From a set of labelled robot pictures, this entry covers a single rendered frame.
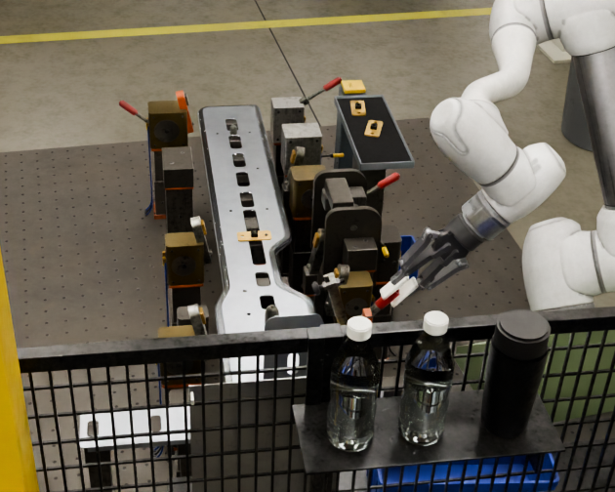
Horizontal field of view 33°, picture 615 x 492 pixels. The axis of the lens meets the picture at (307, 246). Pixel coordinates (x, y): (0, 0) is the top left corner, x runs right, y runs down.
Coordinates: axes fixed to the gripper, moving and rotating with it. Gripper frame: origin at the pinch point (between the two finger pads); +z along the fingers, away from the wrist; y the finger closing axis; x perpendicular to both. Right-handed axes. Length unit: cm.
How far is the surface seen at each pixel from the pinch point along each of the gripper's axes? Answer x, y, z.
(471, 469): 37.2, -14.5, 5.8
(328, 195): -36.6, 6.1, 5.7
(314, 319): 26.7, 26.9, 4.3
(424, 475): 37.8, -7.8, 12.1
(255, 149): -89, 2, 26
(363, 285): -15.1, -4.5, 10.0
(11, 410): 68, 75, 19
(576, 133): -253, -190, -29
